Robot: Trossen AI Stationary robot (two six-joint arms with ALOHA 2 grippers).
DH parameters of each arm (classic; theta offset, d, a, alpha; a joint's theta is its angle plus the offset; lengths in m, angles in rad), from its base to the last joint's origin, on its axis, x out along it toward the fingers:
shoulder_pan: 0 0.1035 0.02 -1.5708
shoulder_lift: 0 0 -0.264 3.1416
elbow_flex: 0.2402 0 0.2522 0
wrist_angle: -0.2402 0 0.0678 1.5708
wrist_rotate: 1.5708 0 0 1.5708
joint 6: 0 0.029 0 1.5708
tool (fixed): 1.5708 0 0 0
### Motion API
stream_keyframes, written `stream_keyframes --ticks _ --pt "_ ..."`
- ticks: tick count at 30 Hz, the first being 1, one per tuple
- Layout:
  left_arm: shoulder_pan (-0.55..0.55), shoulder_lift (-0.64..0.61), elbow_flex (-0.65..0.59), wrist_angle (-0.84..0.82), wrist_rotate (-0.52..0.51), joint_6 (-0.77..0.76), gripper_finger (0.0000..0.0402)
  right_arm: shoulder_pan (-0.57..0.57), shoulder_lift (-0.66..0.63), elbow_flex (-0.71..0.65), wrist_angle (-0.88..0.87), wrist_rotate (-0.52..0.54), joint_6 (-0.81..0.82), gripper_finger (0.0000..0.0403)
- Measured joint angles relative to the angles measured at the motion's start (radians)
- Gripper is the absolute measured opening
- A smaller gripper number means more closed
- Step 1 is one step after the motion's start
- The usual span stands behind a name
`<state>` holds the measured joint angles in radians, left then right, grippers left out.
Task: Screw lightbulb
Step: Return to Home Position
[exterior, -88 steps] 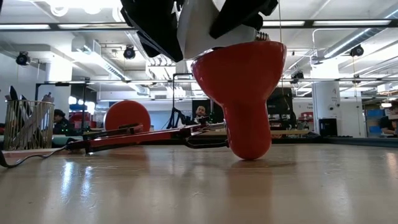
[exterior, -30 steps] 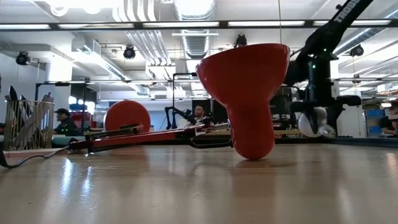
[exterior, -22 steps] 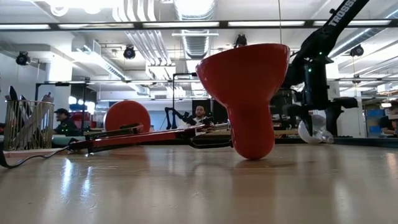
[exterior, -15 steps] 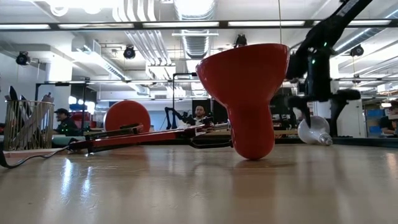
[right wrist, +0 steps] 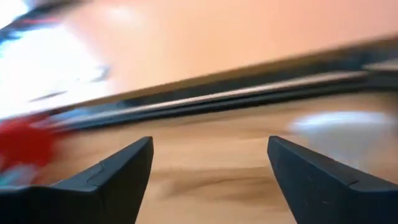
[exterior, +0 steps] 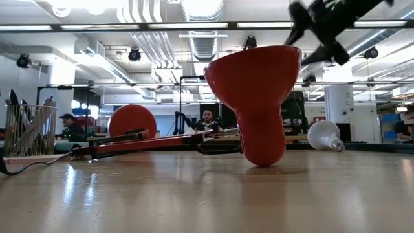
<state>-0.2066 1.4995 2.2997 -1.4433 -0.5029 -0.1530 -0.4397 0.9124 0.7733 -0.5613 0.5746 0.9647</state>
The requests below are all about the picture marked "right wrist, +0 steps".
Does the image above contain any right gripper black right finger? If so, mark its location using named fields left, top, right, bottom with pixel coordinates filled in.
left=266, top=135, right=398, bottom=224

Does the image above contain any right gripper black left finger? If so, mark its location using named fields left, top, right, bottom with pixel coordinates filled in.
left=0, top=136, right=154, bottom=224

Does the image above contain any light blue upturned bowl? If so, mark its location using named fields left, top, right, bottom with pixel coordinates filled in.
left=288, top=110, right=398, bottom=175

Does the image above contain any red desk lamp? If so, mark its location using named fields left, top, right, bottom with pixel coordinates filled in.
left=0, top=114, right=62, bottom=175

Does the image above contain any beige wooden desk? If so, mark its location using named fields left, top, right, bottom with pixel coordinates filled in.
left=58, top=0, right=398, bottom=108

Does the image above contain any black metal table frame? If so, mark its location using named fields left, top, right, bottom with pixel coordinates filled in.
left=0, top=34, right=398, bottom=133

